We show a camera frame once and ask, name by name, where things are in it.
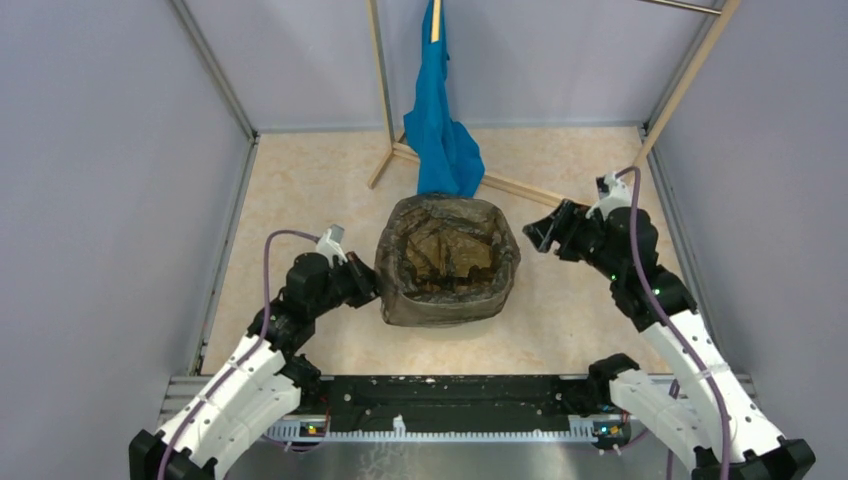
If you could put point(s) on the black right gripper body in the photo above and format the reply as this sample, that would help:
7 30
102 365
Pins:
584 236

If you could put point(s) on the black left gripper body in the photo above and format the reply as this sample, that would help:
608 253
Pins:
349 284

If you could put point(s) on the dark translucent trash bag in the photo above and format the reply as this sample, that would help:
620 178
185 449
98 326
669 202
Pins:
445 260

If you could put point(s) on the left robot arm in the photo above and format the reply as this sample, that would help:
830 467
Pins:
265 379

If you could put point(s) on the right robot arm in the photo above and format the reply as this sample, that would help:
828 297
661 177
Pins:
713 427

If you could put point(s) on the blue hanging cloth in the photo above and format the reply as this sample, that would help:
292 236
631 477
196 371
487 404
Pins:
450 160

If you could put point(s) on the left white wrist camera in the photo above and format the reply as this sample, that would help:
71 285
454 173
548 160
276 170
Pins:
329 245

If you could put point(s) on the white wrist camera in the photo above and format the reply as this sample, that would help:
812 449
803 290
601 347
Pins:
613 193
329 245

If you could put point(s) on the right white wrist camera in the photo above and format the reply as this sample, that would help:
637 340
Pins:
613 193

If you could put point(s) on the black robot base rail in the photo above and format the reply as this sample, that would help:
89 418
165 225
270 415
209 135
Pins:
455 409

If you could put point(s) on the aluminium enclosure post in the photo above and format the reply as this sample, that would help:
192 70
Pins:
213 68

